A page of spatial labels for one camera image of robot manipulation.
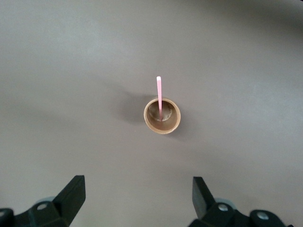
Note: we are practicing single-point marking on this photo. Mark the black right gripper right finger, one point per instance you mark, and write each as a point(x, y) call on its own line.
point(206, 205)

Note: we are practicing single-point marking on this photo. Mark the pink chopstick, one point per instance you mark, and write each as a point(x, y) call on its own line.
point(159, 94)

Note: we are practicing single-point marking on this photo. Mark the brown cylindrical cup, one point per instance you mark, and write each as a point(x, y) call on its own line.
point(163, 129)

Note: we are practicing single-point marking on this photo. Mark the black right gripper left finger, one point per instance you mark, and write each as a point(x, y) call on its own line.
point(66, 203)

